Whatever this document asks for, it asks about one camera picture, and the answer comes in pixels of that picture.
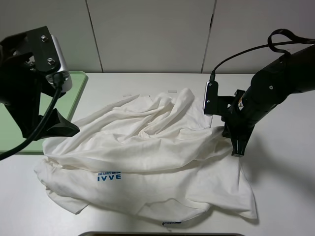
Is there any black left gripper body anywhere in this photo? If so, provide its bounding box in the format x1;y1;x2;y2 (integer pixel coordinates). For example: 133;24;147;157
0;26;60;138

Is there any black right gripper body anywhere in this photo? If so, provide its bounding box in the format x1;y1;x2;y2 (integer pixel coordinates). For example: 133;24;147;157
218;89;255;145

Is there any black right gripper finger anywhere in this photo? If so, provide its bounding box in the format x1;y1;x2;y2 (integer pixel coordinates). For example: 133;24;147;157
231;140;247;157

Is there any white short sleeve t-shirt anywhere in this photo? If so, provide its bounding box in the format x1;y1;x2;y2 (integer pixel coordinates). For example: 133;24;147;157
34;88;257;224

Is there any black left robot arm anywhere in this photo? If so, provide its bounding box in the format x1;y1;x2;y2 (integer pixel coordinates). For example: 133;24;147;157
0;26;72;138

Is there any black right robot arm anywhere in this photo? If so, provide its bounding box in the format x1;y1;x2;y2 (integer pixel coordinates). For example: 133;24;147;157
222;46;315;157

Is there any light green plastic tray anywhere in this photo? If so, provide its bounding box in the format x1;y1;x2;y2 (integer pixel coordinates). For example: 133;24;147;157
0;71;88;155

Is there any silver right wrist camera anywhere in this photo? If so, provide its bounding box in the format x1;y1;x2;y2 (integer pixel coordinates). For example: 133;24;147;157
203;81;219;116

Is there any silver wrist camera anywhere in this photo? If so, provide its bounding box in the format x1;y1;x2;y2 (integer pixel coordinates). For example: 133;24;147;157
46;35;72;92
203;81;219;116

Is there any black left camera cable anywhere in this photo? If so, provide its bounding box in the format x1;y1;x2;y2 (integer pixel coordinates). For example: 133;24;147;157
0;72;65;161

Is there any black camera cable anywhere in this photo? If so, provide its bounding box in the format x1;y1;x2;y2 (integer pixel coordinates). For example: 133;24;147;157
209;29;315;82
0;72;65;161

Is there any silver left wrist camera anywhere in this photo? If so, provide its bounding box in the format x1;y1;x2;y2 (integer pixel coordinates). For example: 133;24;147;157
46;35;72;92

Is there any black right camera cable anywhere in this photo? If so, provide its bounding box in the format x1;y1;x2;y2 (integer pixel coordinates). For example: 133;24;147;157
209;29;315;82

